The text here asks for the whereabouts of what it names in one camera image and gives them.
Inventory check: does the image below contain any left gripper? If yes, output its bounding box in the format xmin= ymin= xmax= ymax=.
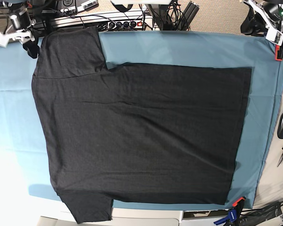
xmin=247 ymin=0 xmax=283 ymax=31

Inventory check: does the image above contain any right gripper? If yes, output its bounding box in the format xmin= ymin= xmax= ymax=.
xmin=9 ymin=9 xmax=40 ymax=59

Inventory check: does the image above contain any dark grey T-shirt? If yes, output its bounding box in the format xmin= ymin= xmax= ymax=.
xmin=32 ymin=27 xmax=252 ymax=224

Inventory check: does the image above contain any orange black clamp top right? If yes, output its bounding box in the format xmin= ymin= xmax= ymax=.
xmin=275 ymin=42 xmax=283 ymax=61

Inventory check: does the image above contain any orange black clamp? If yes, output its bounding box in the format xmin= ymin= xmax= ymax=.
xmin=232 ymin=196 xmax=246 ymax=211
xmin=275 ymin=42 xmax=283 ymax=61

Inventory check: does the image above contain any black extrusion piece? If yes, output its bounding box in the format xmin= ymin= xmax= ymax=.
xmin=177 ymin=1 xmax=199 ymax=31

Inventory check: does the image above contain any blue table cloth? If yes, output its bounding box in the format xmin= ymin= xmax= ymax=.
xmin=0 ymin=32 xmax=283 ymax=207

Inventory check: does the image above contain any orange black clamp bottom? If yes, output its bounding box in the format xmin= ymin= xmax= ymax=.
xmin=232 ymin=196 xmax=246 ymax=211

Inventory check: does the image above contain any blue black clamp bottom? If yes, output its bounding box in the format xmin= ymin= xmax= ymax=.
xmin=214 ymin=209 xmax=238 ymax=226

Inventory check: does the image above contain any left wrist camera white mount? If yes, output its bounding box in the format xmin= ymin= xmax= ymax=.
xmin=266 ymin=27 xmax=283 ymax=46

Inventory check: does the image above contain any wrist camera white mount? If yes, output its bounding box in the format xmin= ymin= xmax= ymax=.
xmin=266 ymin=27 xmax=283 ymax=46
xmin=0 ymin=30 xmax=36 ymax=48

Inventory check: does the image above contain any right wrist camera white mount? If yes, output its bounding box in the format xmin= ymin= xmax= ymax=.
xmin=0 ymin=30 xmax=36 ymax=48

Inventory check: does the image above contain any black power strip red switch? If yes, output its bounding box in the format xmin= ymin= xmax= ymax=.
xmin=97 ymin=21 xmax=145 ymax=32

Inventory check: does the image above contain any bundle of black cables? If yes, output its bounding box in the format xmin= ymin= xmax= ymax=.
xmin=122 ymin=0 xmax=191 ymax=31

